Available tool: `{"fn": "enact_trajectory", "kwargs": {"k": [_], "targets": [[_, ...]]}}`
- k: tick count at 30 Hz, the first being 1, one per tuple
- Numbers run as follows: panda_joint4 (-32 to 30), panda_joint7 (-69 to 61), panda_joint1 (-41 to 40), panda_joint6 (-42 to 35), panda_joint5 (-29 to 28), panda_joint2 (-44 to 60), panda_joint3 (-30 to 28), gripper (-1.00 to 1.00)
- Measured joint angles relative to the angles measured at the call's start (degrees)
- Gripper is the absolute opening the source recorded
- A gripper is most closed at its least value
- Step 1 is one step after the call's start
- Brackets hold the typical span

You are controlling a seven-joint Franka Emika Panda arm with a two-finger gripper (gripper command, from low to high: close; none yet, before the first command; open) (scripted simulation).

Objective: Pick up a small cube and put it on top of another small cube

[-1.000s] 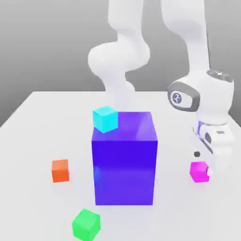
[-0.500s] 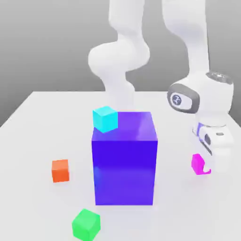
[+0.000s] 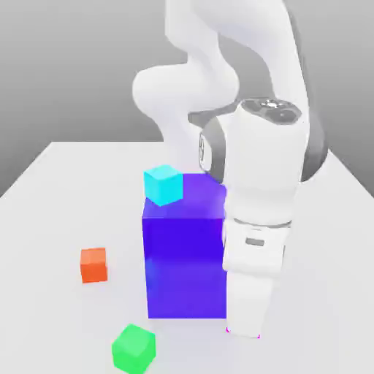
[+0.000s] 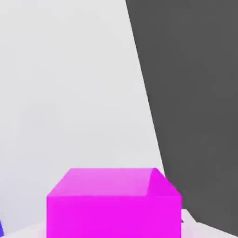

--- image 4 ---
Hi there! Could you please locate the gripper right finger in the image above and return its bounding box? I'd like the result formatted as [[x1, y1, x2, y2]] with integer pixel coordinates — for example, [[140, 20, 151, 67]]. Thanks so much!
[[181, 209, 238, 238]]

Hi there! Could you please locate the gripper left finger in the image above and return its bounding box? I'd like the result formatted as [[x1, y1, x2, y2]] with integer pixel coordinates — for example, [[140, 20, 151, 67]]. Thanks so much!
[[5, 220, 47, 238]]

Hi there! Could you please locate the small magenta cube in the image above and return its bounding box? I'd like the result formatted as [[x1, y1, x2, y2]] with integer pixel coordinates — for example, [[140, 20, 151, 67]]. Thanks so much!
[[46, 167, 182, 238]]

